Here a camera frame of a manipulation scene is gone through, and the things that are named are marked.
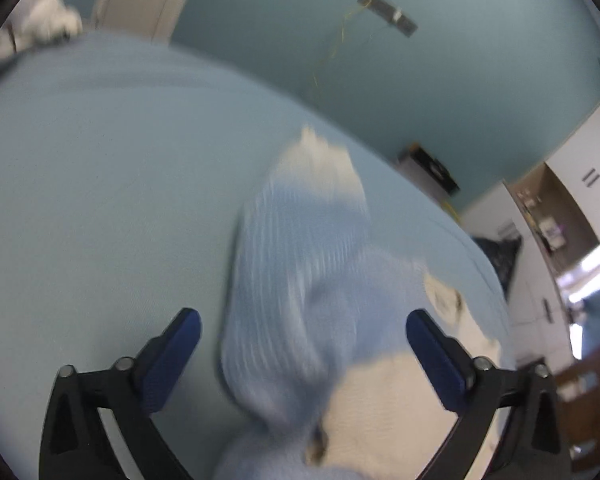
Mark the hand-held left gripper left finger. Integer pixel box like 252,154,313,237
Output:
39,307,202,480

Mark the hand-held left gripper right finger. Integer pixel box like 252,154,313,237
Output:
406,309,572,480

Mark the cream and blue knit sweater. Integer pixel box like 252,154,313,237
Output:
215,127,511,480

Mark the white lower cabinet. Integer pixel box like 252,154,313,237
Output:
460,182,576,371

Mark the black garbage bag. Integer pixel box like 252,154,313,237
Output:
472,234,523,293

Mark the bed with light blue sheet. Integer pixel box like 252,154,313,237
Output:
0,27,518,480

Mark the black and grey case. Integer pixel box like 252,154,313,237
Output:
397,144,460,195

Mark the white down jacket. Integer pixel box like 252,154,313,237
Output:
0,0,83,58

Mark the white upper wall cabinet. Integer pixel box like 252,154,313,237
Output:
545,95,600,243

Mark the yellow cable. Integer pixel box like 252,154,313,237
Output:
312,2,371,88

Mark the dark wall socket strip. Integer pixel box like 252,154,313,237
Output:
357,0,418,38

